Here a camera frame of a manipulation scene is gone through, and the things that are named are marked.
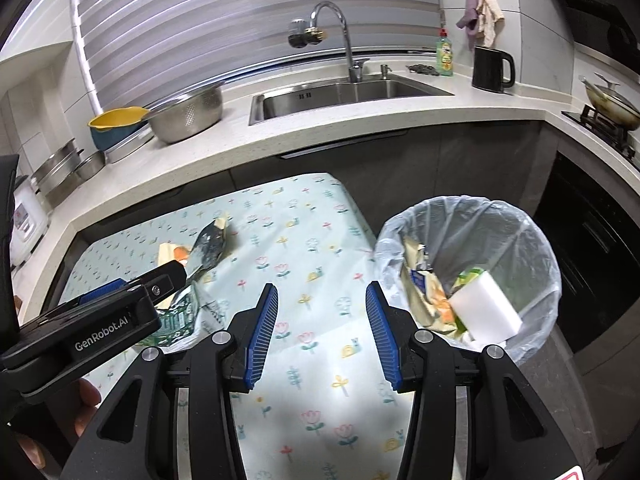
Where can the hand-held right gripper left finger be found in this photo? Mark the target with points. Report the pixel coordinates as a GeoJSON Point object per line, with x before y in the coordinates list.
{"type": "Point", "coordinates": [262, 332]}

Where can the small steel bowl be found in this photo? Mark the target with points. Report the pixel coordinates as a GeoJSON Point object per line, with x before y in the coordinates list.
{"type": "Point", "coordinates": [91, 166]}

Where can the grey window blinds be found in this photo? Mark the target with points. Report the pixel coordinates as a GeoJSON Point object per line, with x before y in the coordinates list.
{"type": "Point", "coordinates": [225, 20]}

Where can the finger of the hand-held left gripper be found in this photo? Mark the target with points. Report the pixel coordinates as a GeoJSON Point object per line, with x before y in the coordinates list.
{"type": "Point", "coordinates": [102, 291]}
{"type": "Point", "coordinates": [160, 282]}

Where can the yellow and blue basin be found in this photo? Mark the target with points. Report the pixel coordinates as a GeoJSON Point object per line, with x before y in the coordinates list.
{"type": "Point", "coordinates": [115, 127]}

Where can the black electric kettle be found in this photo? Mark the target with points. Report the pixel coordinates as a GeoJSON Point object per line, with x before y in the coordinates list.
{"type": "Point", "coordinates": [487, 67]}

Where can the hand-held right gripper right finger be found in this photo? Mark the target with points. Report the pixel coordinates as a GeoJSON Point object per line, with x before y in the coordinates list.
{"type": "Point", "coordinates": [382, 335]}

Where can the metal tray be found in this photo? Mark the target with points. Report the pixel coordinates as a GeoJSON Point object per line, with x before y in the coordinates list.
{"type": "Point", "coordinates": [130, 147]}

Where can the cream bread bag blue label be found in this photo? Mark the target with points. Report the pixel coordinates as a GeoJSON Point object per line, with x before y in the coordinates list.
{"type": "Point", "coordinates": [422, 280]}

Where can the dark dish scrubber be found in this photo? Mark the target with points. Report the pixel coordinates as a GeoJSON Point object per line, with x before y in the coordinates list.
{"type": "Point", "coordinates": [422, 69]}

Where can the green patterned packet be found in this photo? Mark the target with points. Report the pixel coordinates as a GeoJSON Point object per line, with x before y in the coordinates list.
{"type": "Point", "coordinates": [177, 317]}

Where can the white foam sponge block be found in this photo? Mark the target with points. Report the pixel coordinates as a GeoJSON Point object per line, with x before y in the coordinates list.
{"type": "Point", "coordinates": [485, 310]}

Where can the green dish soap bottle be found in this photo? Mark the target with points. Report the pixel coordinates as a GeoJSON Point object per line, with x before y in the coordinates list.
{"type": "Point", "coordinates": [444, 57]}

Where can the chrome faucet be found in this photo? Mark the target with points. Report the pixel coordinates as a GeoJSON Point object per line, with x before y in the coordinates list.
{"type": "Point", "coordinates": [345, 35]}

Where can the chrome soap pump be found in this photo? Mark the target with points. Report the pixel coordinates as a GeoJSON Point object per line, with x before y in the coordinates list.
{"type": "Point", "coordinates": [385, 71]}

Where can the purple hanging cloth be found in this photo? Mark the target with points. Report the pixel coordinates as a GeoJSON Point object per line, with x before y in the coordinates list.
{"type": "Point", "coordinates": [470, 15]}

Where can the white rice cooker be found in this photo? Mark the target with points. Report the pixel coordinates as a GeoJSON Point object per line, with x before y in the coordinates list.
{"type": "Point", "coordinates": [27, 220]}

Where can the floral tablecloth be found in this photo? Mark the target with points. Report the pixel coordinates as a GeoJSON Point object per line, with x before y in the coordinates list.
{"type": "Point", "coordinates": [310, 240]}

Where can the white pipe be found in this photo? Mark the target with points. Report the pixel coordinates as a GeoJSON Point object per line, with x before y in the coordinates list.
{"type": "Point", "coordinates": [82, 35]}

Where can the steel steamer pot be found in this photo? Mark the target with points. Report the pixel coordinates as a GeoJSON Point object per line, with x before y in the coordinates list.
{"type": "Point", "coordinates": [55, 170]}

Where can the wok with glass lid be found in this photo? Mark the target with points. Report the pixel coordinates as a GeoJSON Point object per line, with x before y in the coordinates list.
{"type": "Point", "coordinates": [612, 102]}

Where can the person's left hand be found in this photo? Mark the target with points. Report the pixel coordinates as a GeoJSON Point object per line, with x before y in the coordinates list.
{"type": "Point", "coordinates": [87, 405]}

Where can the black gas stove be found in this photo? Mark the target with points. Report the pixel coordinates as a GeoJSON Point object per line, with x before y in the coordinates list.
{"type": "Point", "coordinates": [600, 127]}

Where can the trash bin with clear liner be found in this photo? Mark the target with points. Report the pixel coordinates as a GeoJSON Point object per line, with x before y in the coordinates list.
{"type": "Point", "coordinates": [525, 260]}

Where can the black range hood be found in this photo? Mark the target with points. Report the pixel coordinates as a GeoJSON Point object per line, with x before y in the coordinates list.
{"type": "Point", "coordinates": [600, 5]}

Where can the steel colander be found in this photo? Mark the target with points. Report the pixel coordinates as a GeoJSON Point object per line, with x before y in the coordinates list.
{"type": "Point", "coordinates": [187, 115]}

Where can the cream hanging cloth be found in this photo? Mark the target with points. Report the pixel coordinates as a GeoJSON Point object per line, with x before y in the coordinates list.
{"type": "Point", "coordinates": [490, 10]}

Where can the silver foil packet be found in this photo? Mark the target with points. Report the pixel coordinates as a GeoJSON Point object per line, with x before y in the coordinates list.
{"type": "Point", "coordinates": [210, 250]}

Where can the steel sink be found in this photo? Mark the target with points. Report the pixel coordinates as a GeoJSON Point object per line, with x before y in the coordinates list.
{"type": "Point", "coordinates": [350, 92]}

